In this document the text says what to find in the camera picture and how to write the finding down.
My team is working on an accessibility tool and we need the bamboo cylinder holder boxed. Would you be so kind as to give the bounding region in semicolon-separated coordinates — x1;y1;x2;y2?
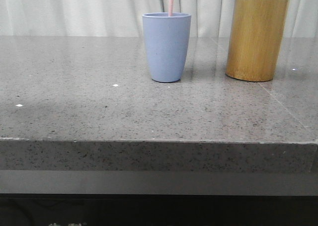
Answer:
226;0;289;82

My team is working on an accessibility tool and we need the blue plastic cup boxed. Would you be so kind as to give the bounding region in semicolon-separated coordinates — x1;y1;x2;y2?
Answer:
142;12;191;83

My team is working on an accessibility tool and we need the white curtain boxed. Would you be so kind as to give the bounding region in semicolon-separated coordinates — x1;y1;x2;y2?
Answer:
0;0;318;37

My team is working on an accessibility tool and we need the pink chopstick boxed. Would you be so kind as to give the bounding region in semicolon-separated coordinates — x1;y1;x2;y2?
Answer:
168;0;174;17

